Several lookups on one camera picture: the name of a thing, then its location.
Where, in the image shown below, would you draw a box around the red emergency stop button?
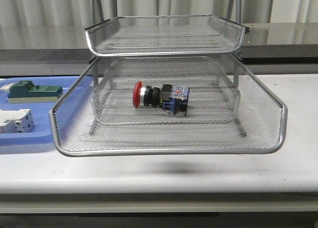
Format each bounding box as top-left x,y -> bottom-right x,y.
132,81 -> 190,116

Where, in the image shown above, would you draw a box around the green and beige switch block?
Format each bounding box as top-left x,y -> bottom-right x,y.
0,80 -> 63,104

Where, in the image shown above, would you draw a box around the blue plastic tray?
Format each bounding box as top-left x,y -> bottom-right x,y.
0,76 -> 95,146

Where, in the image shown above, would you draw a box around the silver mesh tray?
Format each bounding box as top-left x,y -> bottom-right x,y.
95,88 -> 240,126
50,55 -> 288,156
85,14 -> 249,57

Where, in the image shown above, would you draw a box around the white circuit breaker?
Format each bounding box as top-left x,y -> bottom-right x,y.
0,109 -> 34,134

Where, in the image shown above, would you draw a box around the silver metal rack frame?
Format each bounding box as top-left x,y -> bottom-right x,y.
88,0 -> 247,137

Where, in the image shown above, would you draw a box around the grey stone counter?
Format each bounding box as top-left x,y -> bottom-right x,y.
0,23 -> 318,64

